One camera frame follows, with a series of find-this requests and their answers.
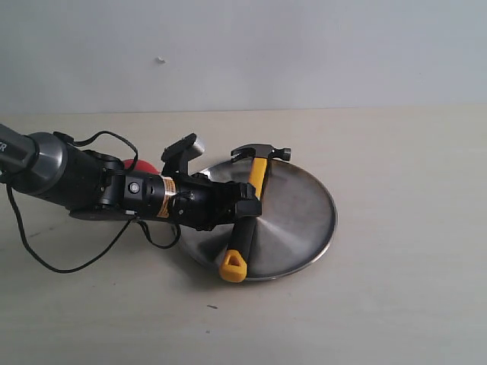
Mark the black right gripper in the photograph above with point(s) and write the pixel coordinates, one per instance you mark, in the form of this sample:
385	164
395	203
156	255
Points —
190	201

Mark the yellow black claw hammer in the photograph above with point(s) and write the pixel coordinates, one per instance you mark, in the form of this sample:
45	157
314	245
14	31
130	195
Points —
234	265

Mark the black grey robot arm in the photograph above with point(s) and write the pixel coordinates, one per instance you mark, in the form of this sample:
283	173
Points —
99	187

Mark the red dome push button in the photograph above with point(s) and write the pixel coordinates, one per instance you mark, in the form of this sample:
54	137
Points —
141	167

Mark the round stainless steel plate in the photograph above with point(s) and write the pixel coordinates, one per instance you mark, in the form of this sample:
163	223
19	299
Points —
295	229

